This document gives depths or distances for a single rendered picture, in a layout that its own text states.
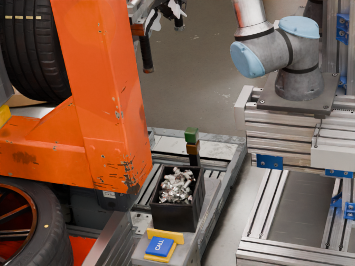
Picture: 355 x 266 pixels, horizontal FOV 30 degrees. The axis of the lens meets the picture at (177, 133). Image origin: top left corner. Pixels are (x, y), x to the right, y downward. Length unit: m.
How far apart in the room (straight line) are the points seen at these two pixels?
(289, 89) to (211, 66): 1.94
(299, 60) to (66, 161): 0.83
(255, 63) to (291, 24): 0.17
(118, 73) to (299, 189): 1.00
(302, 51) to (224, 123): 1.50
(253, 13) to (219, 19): 2.61
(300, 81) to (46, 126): 0.83
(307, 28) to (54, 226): 1.01
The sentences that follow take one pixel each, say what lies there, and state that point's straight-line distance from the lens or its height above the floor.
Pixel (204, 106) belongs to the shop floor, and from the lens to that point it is 3.57.
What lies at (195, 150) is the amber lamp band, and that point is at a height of 0.59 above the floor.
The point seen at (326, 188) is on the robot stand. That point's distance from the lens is 2.66.
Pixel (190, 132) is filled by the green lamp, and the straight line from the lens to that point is 2.21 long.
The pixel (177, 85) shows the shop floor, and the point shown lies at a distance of 3.79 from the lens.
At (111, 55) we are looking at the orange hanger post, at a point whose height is 1.04.
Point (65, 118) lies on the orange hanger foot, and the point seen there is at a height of 0.79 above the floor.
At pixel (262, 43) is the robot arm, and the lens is 1.90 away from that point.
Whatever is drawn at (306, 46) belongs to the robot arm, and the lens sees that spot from 1.97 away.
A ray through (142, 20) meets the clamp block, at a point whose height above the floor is 0.95.
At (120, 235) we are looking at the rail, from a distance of 2.35.
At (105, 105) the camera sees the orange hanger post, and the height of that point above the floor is 0.87.
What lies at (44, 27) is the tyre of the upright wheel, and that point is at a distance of 2.36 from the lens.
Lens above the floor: 1.91
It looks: 34 degrees down
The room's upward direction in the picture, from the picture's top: 8 degrees counter-clockwise
